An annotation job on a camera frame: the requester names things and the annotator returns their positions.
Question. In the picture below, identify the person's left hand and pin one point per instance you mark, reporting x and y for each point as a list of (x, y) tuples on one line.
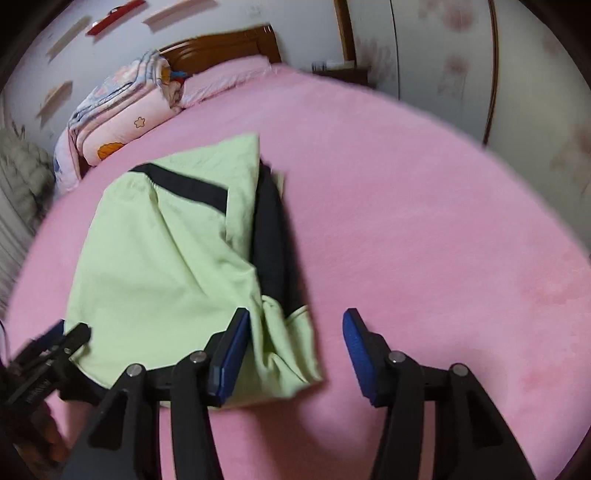
[(46, 434)]

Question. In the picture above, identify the beige wall shelf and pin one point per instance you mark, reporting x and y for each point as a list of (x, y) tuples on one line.
[(55, 101), (178, 11), (69, 37)]

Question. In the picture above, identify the wooden headboard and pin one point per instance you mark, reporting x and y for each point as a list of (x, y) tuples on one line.
[(221, 46)]

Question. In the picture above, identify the light green hooded jacket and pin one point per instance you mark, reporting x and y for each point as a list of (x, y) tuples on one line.
[(152, 258)]

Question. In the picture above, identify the folded floral quilt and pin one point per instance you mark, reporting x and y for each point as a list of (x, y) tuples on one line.
[(124, 115)]

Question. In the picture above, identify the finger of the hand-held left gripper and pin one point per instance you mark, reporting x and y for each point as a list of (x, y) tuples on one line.
[(39, 346), (76, 339)]

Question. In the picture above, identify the colourful printed cloth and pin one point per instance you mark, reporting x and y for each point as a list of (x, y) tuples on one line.
[(179, 77)]

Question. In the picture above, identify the white curtain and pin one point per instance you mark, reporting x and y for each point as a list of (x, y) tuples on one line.
[(14, 249)]

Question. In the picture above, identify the floral wardrobe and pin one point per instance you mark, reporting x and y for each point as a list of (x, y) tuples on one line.
[(438, 46)]

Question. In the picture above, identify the red wall shelf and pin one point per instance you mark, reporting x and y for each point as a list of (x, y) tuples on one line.
[(115, 18)]

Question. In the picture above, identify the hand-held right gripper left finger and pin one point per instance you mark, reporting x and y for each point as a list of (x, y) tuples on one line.
[(231, 355)]

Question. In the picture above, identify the dark wooden nightstand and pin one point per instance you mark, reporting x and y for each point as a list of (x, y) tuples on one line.
[(341, 76)]

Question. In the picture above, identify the pink bed sheet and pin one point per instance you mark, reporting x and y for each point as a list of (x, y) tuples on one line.
[(392, 207)]

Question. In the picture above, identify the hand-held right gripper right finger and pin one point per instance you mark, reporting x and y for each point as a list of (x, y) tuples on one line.
[(362, 355)]

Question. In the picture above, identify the pink pillow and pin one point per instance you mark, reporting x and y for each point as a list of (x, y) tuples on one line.
[(221, 76)]

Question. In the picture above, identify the beige down jacket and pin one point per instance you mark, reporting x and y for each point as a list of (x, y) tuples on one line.
[(23, 175)]

